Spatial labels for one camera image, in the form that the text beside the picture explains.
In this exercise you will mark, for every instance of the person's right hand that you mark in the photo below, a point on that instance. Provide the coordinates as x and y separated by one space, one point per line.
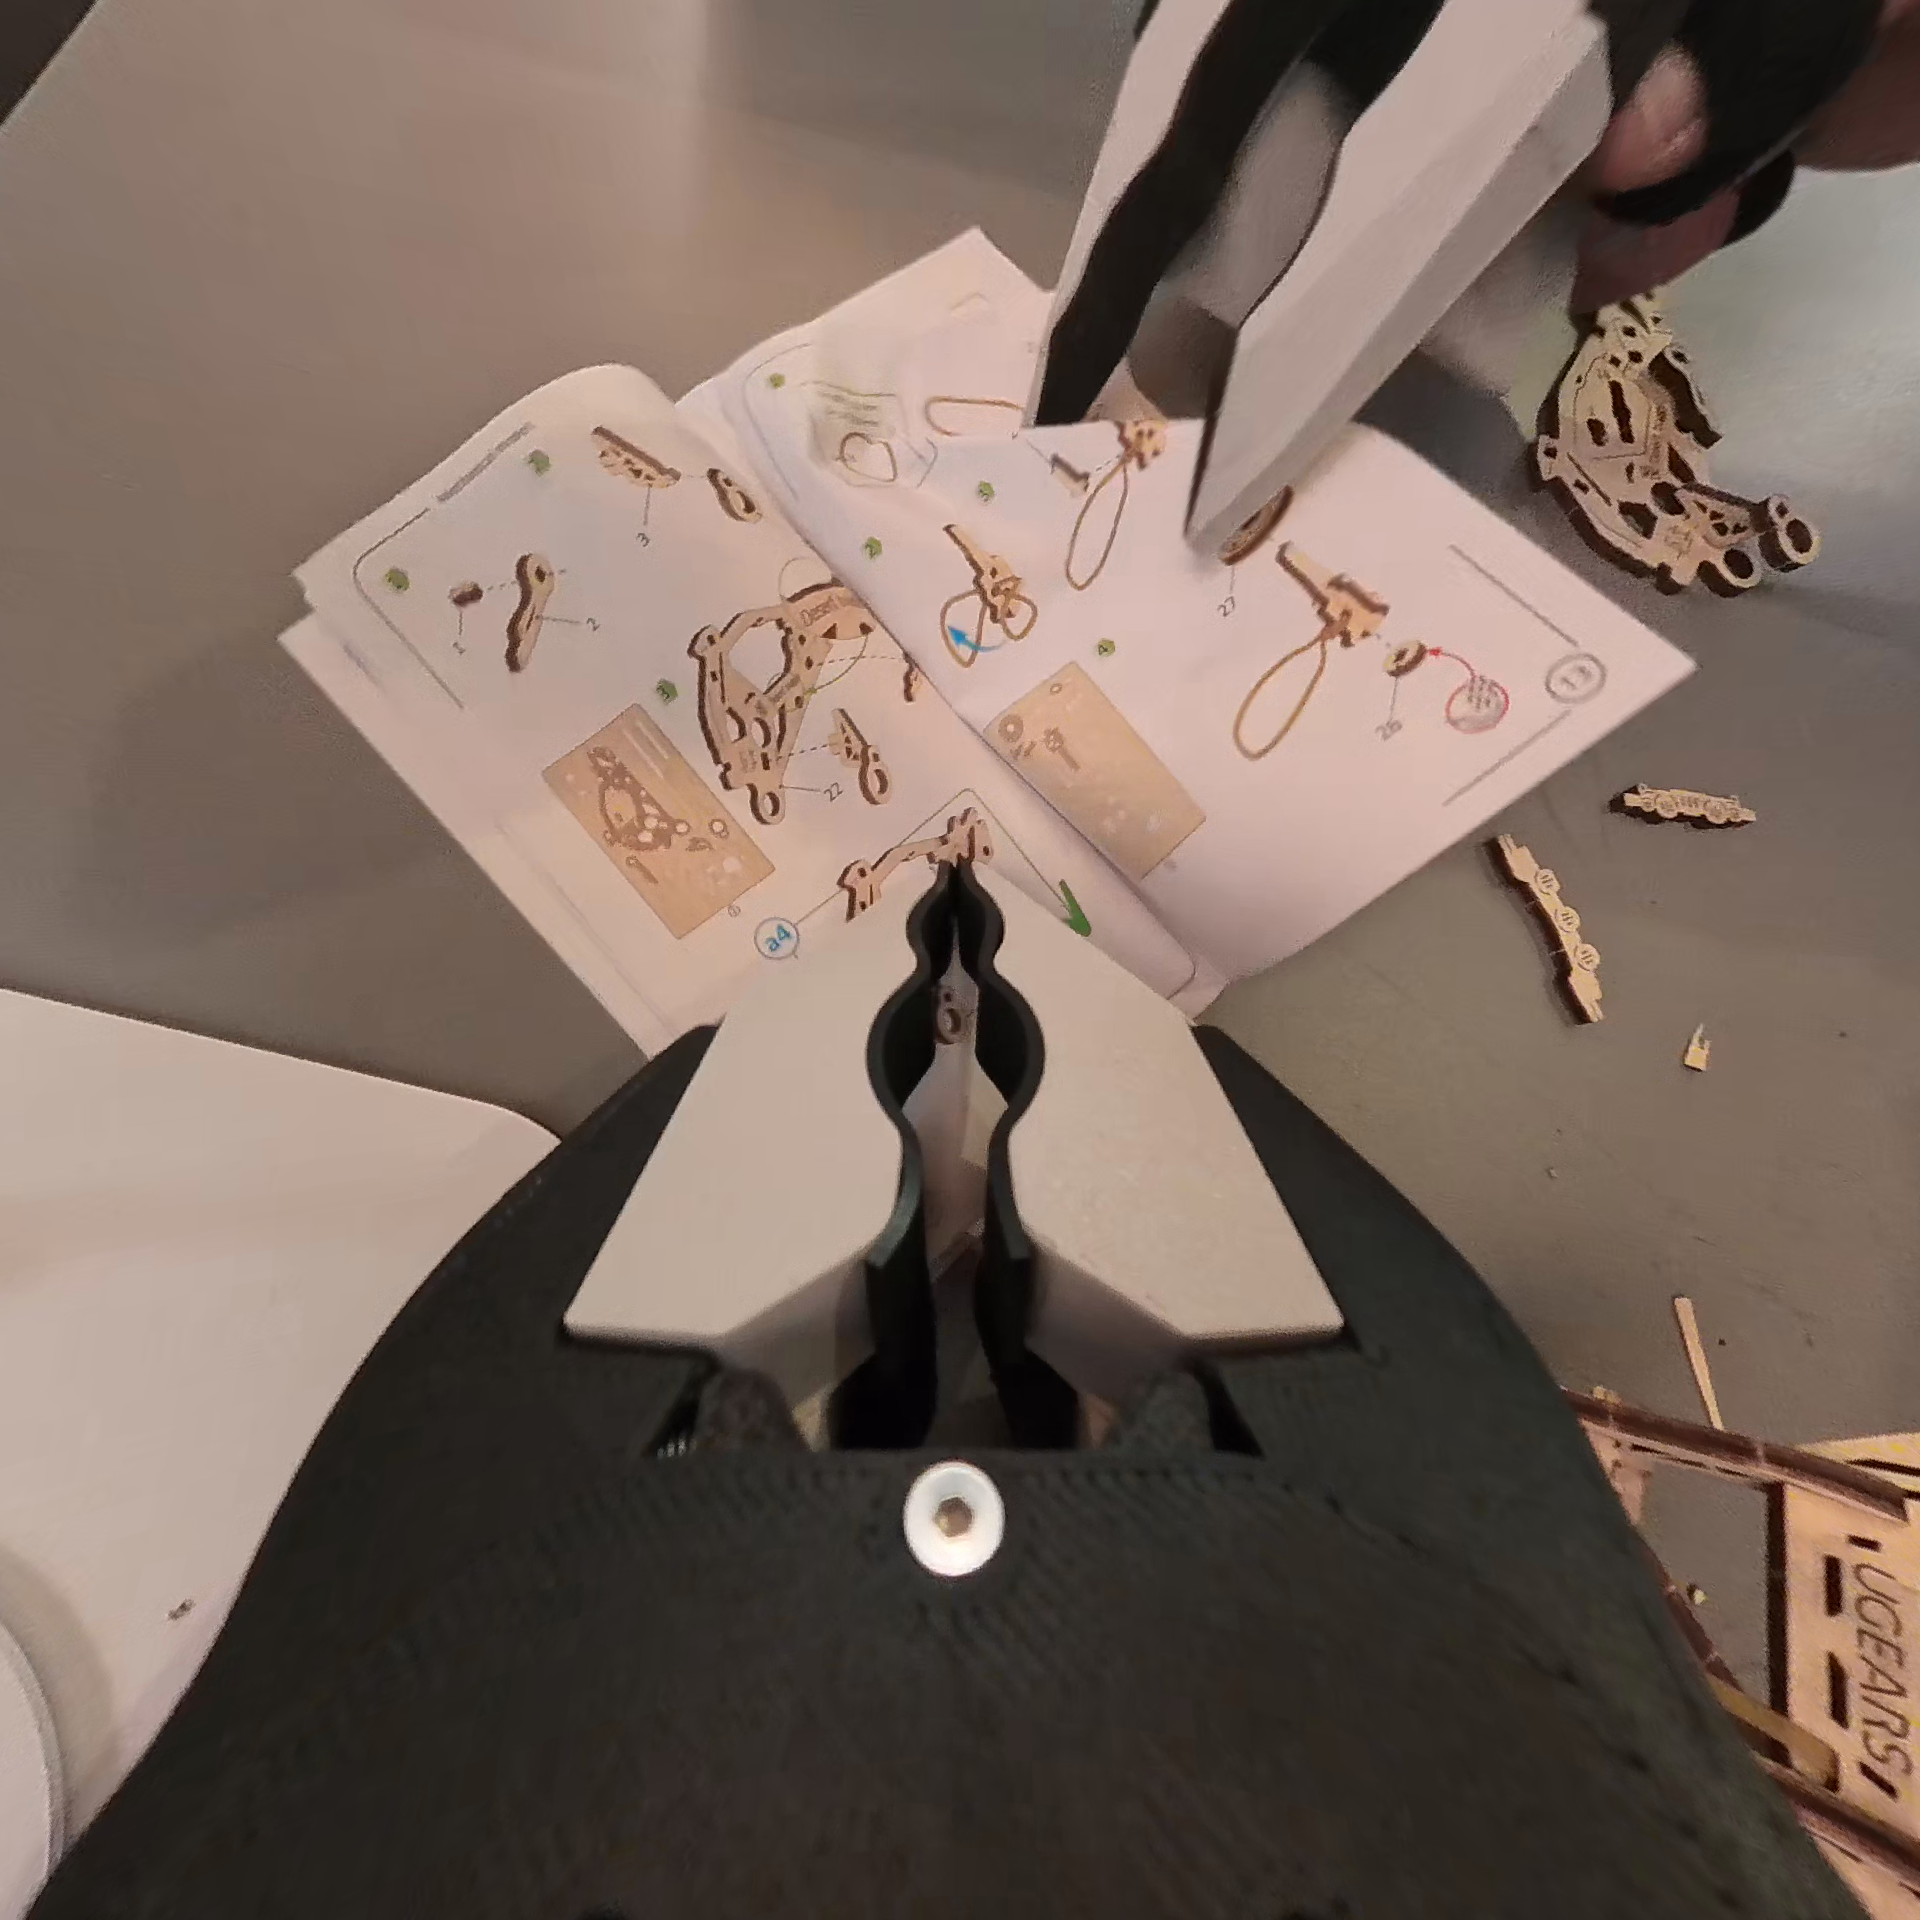
1657 119

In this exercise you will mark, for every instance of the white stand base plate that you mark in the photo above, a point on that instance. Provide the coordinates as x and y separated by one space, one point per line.
224 1275

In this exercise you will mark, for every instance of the wooden chassis assembly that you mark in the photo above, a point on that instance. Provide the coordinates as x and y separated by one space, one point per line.
1688 504

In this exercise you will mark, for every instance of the toothed wooden strip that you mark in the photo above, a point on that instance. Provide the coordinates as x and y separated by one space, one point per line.
1545 921

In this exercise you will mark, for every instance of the white instruction booklet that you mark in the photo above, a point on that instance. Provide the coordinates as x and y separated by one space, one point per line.
1276 840

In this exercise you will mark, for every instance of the forked wood chip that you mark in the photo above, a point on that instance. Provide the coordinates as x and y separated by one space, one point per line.
1697 1052

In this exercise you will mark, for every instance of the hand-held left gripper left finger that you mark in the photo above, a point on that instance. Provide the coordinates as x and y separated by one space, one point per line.
751 1201

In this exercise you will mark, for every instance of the small wooden strip round holes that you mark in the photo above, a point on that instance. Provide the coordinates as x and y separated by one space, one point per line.
1681 804

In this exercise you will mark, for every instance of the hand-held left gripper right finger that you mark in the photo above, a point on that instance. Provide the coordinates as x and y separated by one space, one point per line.
1171 1201

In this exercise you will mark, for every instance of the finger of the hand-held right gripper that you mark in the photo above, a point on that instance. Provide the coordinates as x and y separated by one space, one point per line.
1425 225
1133 119

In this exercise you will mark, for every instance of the thin wooden sliver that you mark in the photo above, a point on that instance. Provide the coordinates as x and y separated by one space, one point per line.
1695 1358

